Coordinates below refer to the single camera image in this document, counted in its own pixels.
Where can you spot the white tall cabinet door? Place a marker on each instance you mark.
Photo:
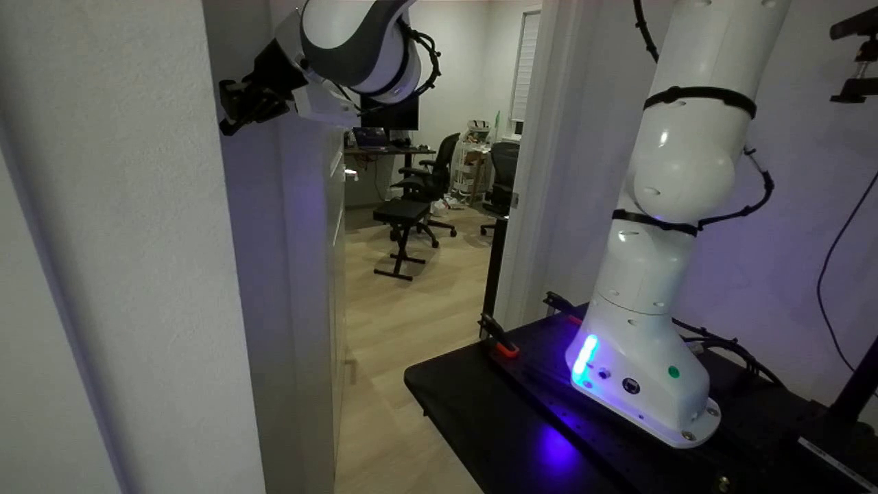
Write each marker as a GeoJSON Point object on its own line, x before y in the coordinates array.
{"type": "Point", "coordinates": [274, 275]}

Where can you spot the black stand base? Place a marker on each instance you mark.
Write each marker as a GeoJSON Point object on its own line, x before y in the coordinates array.
{"type": "Point", "coordinates": [831, 456]}

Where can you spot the black mounting table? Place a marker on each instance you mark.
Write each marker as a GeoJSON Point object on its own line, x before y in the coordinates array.
{"type": "Point", "coordinates": [476, 413]}

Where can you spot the black stand pole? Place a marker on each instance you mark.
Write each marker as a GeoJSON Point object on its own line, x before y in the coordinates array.
{"type": "Point", "coordinates": [860, 386]}

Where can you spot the black upright bar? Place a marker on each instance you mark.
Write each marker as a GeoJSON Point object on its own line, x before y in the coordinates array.
{"type": "Point", "coordinates": [494, 265]}

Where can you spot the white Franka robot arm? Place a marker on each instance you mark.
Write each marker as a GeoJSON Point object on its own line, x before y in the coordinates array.
{"type": "Point", "coordinates": [640, 367]}

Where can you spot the metal table bracket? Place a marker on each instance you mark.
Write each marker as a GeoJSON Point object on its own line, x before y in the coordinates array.
{"type": "Point", "coordinates": [723, 485]}

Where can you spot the black computer monitor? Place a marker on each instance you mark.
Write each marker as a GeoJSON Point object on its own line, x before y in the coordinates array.
{"type": "Point", "coordinates": [393, 113]}

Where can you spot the white cart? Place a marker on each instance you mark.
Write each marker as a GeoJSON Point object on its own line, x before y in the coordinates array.
{"type": "Point", "coordinates": [473, 151]}

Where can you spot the white door frame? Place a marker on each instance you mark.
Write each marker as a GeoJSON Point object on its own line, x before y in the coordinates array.
{"type": "Point", "coordinates": [535, 228]}

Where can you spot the orange black clamp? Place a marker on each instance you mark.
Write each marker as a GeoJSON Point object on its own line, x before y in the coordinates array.
{"type": "Point", "coordinates": [504, 349]}

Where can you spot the black stool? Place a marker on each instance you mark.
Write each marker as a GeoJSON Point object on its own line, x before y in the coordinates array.
{"type": "Point", "coordinates": [399, 212]}

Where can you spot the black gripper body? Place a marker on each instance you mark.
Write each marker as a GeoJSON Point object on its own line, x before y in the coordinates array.
{"type": "Point", "coordinates": [274, 72]}

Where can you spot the black camera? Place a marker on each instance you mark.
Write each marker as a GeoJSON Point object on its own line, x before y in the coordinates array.
{"type": "Point", "coordinates": [854, 36]}

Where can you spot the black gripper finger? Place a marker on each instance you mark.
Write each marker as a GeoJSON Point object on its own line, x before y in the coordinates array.
{"type": "Point", "coordinates": [240, 113]}
{"type": "Point", "coordinates": [234, 90]}

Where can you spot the white plain door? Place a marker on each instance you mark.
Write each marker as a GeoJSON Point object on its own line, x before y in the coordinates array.
{"type": "Point", "coordinates": [334, 275]}

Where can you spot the dark computer desk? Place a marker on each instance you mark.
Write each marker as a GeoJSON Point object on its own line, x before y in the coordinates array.
{"type": "Point", "coordinates": [366, 175]}

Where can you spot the black office chair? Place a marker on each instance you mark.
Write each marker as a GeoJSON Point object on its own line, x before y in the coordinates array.
{"type": "Point", "coordinates": [500, 179]}
{"type": "Point", "coordinates": [440, 175]}

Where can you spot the red black clamp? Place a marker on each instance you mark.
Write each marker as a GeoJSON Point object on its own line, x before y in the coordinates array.
{"type": "Point", "coordinates": [559, 305]}

